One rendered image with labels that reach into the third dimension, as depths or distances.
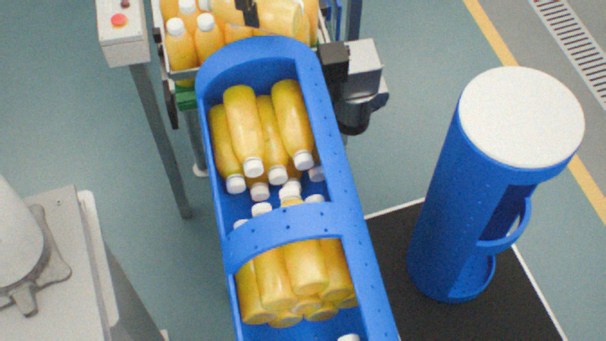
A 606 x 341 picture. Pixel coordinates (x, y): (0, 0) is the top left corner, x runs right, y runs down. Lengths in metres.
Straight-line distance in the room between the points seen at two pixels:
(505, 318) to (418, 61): 1.21
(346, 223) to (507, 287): 1.24
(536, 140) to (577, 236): 1.18
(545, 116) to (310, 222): 0.67
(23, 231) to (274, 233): 0.43
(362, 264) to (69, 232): 0.59
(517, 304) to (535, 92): 0.92
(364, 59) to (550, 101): 0.51
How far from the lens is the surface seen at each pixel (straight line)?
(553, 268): 2.63
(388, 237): 2.38
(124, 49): 1.67
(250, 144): 1.37
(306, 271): 1.19
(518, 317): 2.36
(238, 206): 1.46
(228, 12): 1.37
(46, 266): 1.37
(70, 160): 2.83
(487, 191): 1.64
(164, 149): 2.17
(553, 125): 1.62
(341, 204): 1.23
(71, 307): 1.36
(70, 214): 1.44
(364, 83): 1.89
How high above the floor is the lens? 2.29
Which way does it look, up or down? 60 degrees down
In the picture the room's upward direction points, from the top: straight up
